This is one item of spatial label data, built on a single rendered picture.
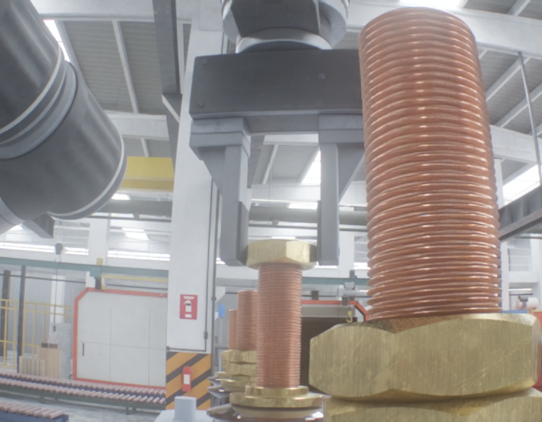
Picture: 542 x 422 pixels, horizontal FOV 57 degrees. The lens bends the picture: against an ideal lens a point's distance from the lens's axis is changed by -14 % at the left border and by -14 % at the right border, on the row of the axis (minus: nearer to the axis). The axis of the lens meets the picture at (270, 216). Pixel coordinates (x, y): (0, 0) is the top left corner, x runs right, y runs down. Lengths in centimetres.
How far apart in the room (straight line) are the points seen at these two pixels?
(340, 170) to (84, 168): 35
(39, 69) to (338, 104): 31
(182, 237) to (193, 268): 62
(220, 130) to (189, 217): 1054
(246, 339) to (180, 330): 1001
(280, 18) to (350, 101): 8
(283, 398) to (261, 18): 26
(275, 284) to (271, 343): 4
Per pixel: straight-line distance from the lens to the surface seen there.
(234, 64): 42
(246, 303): 64
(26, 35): 55
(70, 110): 61
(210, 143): 40
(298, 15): 40
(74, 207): 71
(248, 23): 41
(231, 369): 64
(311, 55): 41
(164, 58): 1077
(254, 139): 882
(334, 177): 38
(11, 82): 55
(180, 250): 1081
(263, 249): 37
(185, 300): 1067
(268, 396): 36
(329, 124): 40
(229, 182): 39
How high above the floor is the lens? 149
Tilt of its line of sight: 14 degrees up
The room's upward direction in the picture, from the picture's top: 1 degrees clockwise
